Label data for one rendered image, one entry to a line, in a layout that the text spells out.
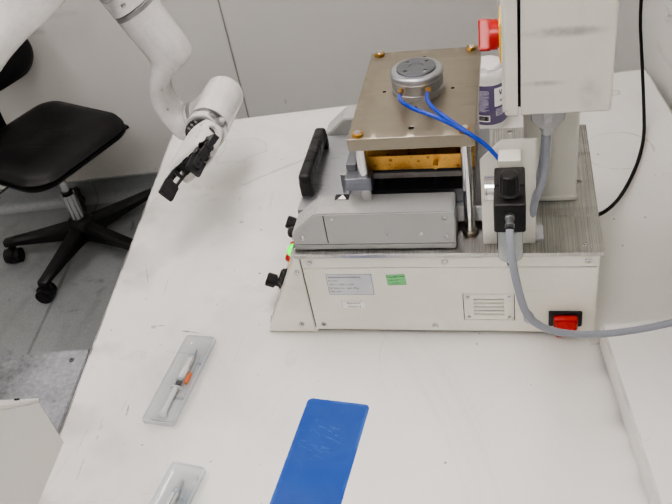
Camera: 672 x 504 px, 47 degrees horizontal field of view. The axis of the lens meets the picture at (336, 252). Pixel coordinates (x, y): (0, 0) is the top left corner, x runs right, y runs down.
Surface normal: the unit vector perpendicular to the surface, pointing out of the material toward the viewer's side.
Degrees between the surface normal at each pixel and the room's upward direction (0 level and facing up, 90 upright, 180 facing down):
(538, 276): 90
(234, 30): 90
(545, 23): 90
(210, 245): 0
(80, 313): 0
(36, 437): 90
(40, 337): 0
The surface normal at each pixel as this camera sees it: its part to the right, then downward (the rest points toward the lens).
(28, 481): 0.98, -0.07
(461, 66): -0.15, -0.76
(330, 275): -0.17, 0.65
